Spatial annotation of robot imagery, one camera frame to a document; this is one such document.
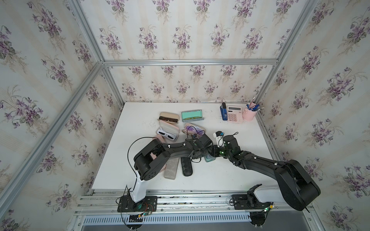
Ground pink pen cup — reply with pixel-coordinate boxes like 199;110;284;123
242;108;258;121

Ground pink calculator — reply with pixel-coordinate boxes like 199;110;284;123
227;105;243;123

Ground pink case white sunglasses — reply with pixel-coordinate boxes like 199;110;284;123
157;121;180;136

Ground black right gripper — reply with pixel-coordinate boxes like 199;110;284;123
207;144;233;160

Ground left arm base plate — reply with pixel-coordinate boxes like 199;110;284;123
117;195;158;213

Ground plaid case purple glasses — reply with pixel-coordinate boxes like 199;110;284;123
182;123;206;138

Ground teal case black glasses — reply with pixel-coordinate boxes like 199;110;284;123
204;154;216;163

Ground grey case red sunglasses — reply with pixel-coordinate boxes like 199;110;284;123
164;158;180;180

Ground blue black stapler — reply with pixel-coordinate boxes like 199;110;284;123
220;102;228;121

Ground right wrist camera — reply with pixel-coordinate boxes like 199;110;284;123
213;131;225;147

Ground beige case brown glasses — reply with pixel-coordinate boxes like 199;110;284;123
158;112;180;124

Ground beige case black glasses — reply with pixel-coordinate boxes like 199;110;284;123
181;157;193;177

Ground brown tortoise glasses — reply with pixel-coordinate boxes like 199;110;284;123
158;116;178;124

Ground grey teal-lined glasses case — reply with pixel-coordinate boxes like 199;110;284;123
181;110;204;122

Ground purple pink glasses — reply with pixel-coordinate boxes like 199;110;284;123
185;125;205;136

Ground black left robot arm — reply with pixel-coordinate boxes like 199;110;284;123
129;134;217;203

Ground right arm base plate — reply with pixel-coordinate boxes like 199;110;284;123
229;184;273;212

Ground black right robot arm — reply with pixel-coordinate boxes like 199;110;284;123
211;131;321;211

